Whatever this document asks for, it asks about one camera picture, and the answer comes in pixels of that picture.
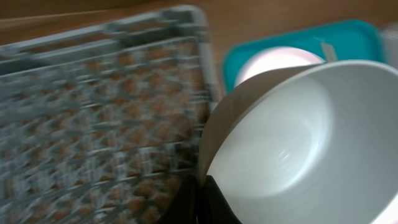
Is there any large white plate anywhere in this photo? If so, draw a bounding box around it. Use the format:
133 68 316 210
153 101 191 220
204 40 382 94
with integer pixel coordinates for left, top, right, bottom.
234 46 325 86

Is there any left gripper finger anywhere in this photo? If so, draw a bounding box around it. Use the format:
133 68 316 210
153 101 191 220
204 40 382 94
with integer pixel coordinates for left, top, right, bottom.
156 175 241 224

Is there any grey plastic dish rack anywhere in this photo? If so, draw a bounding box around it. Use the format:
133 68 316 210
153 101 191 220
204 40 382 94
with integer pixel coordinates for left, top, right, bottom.
1 5 218 223

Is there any grey bowl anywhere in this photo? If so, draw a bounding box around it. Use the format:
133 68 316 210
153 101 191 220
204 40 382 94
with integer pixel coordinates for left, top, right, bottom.
198 60 397 223

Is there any teal serving tray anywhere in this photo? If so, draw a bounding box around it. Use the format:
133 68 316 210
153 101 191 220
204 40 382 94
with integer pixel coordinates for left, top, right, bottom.
222 20 387 92

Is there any wooden chopstick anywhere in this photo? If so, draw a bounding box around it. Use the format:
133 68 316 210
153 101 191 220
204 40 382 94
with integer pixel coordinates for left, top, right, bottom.
321 42 338 63

